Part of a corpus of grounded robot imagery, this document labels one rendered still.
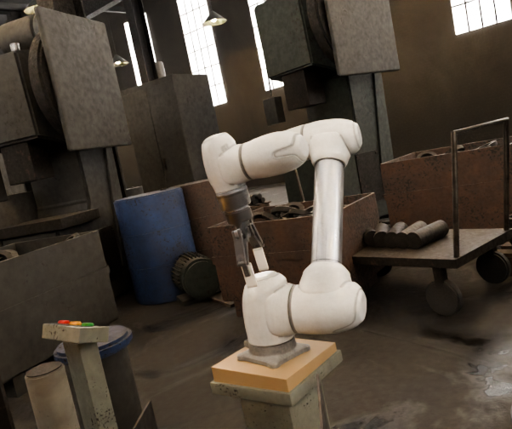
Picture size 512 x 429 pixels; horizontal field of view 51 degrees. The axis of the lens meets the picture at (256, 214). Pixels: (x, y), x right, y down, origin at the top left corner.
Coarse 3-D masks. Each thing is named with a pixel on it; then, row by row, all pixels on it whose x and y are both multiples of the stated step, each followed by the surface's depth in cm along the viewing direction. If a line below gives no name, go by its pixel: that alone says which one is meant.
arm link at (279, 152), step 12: (276, 132) 143; (288, 132) 139; (252, 144) 141; (264, 144) 139; (276, 144) 137; (288, 144) 137; (300, 144) 138; (252, 156) 140; (264, 156) 138; (276, 156) 138; (288, 156) 137; (300, 156) 138; (252, 168) 141; (264, 168) 140; (276, 168) 139; (288, 168) 139
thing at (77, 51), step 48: (48, 48) 401; (96, 48) 458; (0, 96) 421; (48, 96) 404; (96, 96) 448; (0, 144) 433; (48, 144) 443; (96, 144) 438; (0, 192) 451; (48, 192) 476; (96, 192) 474
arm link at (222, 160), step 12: (204, 144) 145; (216, 144) 144; (228, 144) 144; (240, 144) 145; (204, 156) 146; (216, 156) 144; (228, 156) 143; (240, 156) 142; (216, 168) 144; (228, 168) 143; (240, 168) 142; (216, 180) 146; (228, 180) 144; (240, 180) 145; (216, 192) 148
